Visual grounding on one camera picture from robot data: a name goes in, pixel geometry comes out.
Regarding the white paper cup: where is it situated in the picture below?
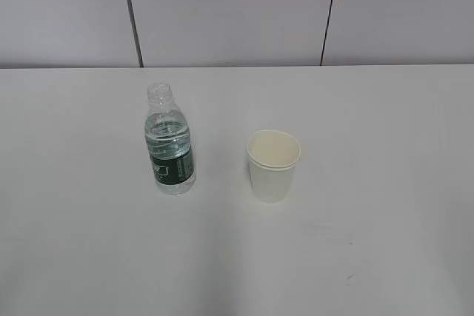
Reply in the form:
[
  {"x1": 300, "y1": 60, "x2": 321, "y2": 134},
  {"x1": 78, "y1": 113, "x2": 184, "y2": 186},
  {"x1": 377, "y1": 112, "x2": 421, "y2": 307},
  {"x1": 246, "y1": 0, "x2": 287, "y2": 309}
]
[{"x1": 247, "y1": 130, "x2": 301, "y2": 204}]

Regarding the clear green-label water bottle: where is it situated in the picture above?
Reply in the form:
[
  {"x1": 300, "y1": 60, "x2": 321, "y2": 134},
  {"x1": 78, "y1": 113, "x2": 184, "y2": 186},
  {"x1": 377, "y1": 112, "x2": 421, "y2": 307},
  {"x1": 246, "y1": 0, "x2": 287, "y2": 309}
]
[{"x1": 144, "y1": 83, "x2": 196, "y2": 195}]

